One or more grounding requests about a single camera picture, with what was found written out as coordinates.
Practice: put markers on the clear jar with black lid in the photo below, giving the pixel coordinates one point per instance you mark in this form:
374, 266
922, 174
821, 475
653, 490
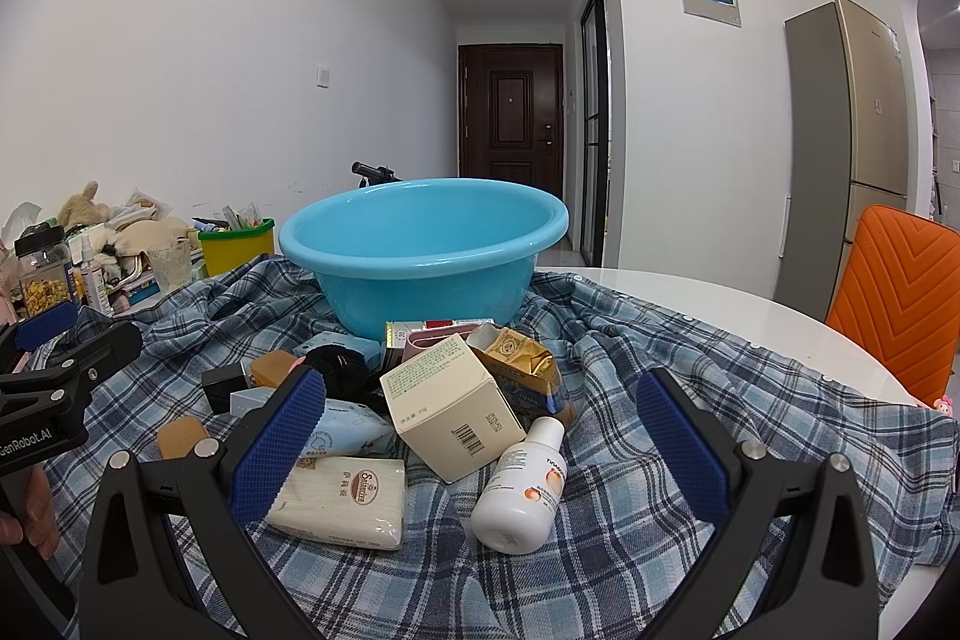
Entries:
45, 280

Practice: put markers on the blue plastic basin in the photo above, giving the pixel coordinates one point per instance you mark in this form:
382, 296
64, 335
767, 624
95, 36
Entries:
420, 280

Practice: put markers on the beige refrigerator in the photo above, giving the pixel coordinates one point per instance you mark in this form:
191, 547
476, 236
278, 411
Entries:
855, 160

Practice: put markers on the white tissue pack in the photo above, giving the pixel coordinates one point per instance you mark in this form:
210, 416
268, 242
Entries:
337, 497

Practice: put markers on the beige plush toy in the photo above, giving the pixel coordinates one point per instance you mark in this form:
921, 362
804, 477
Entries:
82, 209

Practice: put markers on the black framed glass door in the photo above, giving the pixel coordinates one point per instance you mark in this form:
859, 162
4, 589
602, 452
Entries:
594, 123

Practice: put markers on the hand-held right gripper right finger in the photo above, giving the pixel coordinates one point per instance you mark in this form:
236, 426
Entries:
682, 452

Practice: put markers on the dark brown entrance door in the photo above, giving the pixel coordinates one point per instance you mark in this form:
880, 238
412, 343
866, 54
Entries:
510, 123

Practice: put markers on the clear glass cup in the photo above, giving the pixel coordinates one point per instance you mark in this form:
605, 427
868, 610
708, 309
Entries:
170, 269

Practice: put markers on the white lotion bottle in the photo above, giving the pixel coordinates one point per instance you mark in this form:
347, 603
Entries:
517, 497

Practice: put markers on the cream cardboard box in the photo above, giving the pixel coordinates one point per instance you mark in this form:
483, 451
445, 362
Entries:
450, 415

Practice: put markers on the blue plaid shirt cloth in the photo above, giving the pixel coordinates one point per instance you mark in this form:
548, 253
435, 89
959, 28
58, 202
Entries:
637, 340

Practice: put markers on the person's left hand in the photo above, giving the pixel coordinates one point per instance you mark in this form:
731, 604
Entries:
45, 520

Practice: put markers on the orange chair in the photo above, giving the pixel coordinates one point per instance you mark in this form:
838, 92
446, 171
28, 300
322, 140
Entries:
900, 295

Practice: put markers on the black bicycle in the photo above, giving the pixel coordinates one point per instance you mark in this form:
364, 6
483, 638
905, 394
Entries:
375, 171

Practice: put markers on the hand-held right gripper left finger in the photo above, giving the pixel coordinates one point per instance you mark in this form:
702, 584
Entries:
277, 449

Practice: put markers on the white light switch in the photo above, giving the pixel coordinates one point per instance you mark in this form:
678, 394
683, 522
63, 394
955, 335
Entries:
322, 75

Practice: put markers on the black square box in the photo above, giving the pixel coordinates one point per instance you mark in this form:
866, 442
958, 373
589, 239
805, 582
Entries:
223, 389

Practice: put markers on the yellow bin with green rim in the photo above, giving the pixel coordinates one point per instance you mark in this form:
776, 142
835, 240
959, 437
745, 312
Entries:
236, 250

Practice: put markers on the white spray bottle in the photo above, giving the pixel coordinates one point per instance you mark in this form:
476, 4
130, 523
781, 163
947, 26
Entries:
94, 280

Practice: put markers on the light blue wipes pack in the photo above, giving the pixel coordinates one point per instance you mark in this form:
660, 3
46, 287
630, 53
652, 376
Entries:
330, 340
352, 426

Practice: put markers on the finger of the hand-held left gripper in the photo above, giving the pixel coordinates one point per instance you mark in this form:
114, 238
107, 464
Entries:
45, 323
112, 346

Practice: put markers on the small pink figure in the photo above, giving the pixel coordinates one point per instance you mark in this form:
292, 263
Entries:
945, 405

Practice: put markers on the pile of assorted clutter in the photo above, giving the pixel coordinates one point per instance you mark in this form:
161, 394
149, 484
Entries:
142, 231

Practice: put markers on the grey-blue cardboard box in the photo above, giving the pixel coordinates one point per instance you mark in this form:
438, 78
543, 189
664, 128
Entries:
251, 401

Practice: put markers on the gold and blue foil packet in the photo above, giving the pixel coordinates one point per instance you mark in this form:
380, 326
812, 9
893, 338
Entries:
517, 355

